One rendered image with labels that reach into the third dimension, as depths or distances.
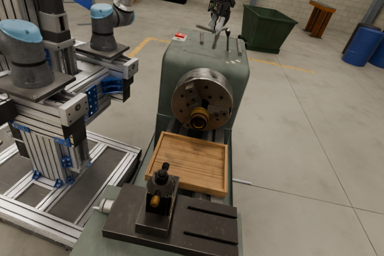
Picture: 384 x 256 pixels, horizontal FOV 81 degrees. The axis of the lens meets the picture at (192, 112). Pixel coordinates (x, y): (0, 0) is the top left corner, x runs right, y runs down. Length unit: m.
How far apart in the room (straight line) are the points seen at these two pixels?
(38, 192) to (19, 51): 1.14
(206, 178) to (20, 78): 0.86
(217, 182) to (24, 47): 0.93
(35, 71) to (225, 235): 0.93
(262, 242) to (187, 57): 1.50
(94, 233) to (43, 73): 0.64
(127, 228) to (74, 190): 1.11
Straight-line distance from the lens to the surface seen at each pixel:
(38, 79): 1.09
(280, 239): 2.14
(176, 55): 1.24
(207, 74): 1.10
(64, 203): 1.83
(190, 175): 1.06
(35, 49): 1.05
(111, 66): 1.43
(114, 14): 1.43
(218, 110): 1.10
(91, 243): 0.86
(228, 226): 0.86
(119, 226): 0.82
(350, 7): 12.33
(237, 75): 1.23
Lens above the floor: 1.70
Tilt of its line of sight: 35 degrees down
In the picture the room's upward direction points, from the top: 11 degrees clockwise
